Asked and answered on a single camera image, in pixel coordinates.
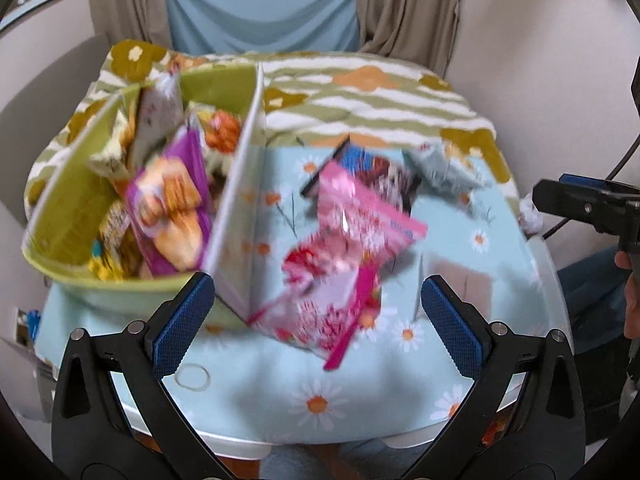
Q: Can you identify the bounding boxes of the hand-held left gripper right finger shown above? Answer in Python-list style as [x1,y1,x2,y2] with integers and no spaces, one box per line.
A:
[400,275,587,480]

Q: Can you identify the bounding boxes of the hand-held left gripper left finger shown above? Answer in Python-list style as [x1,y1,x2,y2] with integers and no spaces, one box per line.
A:
[50,272,236,480]

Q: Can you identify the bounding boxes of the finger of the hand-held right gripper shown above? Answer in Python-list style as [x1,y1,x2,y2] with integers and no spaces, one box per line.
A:
[558,174,640,197]
[532,179,640,242]

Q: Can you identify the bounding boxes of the gold snack packet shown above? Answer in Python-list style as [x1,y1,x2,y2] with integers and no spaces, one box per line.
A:
[89,200,147,282]

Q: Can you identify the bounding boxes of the purple cookie packet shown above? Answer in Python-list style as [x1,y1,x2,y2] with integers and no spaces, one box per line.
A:
[124,127,217,277]

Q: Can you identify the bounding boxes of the pink strawberry snack packet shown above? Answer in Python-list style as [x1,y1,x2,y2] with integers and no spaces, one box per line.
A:
[249,237,383,372]

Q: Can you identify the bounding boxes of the pink candy packet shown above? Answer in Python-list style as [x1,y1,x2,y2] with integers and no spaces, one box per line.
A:
[316,162,429,263]

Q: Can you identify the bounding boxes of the green cardboard box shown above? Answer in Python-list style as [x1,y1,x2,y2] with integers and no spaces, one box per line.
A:
[21,62,266,329]

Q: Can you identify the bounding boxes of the orange red snack packet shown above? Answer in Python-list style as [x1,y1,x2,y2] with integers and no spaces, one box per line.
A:
[202,107,251,157]

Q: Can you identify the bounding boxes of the white green snack packet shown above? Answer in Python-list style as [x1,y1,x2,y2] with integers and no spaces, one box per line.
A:
[186,102,221,161]

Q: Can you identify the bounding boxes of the white red snack packet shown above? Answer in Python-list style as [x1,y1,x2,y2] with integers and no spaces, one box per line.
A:
[127,71,185,172]

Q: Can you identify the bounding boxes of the person's right hand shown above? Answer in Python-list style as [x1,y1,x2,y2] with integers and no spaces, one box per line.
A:
[614,250,640,342]

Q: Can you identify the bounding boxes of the black hoop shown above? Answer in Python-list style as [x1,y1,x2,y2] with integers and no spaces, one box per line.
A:
[541,125,640,242]

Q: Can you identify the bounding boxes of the rubber band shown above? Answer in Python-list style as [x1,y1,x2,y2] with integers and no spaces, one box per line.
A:
[177,365,211,391]

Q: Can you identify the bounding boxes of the white plastic bag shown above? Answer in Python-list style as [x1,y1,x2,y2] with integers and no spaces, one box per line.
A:
[517,197,544,234]

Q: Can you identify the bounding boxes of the pale grey snack packet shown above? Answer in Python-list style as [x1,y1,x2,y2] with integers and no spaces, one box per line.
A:
[402,141,489,197]

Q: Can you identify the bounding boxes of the blue brown cookie packet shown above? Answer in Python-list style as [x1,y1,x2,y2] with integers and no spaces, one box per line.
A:
[300,136,422,212]

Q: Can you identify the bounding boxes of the striped floral blanket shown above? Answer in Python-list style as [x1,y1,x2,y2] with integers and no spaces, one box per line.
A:
[25,40,513,213]

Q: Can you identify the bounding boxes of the beige curtain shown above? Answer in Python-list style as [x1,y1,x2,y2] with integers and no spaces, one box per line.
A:
[354,0,469,79]
[86,0,174,57]

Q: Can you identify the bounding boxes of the grey padded headboard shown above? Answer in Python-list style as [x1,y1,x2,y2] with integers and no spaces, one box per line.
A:
[0,35,112,227]

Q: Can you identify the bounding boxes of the light blue cloth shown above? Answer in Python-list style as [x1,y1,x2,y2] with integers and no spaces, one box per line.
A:
[161,0,362,57]

